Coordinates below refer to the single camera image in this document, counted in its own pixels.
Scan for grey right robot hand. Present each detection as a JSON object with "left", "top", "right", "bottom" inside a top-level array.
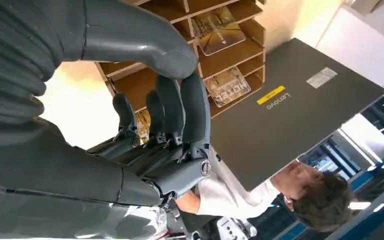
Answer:
[{"left": 0, "top": 0, "right": 213, "bottom": 240}]

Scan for wooden card box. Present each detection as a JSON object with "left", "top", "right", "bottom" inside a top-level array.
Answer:
[{"left": 94, "top": 0, "right": 267, "bottom": 147}]

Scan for beige hotel card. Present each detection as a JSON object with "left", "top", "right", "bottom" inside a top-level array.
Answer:
[{"left": 204, "top": 66, "right": 253, "bottom": 109}]

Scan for gold printed card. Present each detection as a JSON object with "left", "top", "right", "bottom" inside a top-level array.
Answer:
[{"left": 191, "top": 5, "right": 237, "bottom": 38}]

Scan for white laptop label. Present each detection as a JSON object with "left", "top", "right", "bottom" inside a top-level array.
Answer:
[{"left": 305, "top": 67, "right": 339, "bottom": 90}]

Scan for yellow patterned card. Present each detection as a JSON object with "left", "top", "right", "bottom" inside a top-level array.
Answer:
[{"left": 134, "top": 108, "right": 152, "bottom": 145}]

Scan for gold card with arrow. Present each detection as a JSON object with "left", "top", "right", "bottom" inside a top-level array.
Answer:
[{"left": 196, "top": 22, "right": 247, "bottom": 57}]

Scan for white device with buttons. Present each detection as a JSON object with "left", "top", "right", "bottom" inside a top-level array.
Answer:
[{"left": 216, "top": 216, "right": 258, "bottom": 240}]

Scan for white cabinet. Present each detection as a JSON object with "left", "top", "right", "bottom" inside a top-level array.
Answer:
[{"left": 314, "top": 0, "right": 384, "bottom": 89}]

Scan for yellow laptop sticker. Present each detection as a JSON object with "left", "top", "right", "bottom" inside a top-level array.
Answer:
[{"left": 256, "top": 85, "right": 286, "bottom": 106}]

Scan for ribbed grey right arm sleeve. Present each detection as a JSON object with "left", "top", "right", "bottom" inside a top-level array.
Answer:
[{"left": 0, "top": 0, "right": 65, "bottom": 133}]

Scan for grey laptop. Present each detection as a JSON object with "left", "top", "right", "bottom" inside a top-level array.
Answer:
[{"left": 209, "top": 37, "right": 384, "bottom": 192}]

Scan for person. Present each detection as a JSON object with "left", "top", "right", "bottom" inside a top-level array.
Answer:
[{"left": 174, "top": 145, "right": 355, "bottom": 233}]

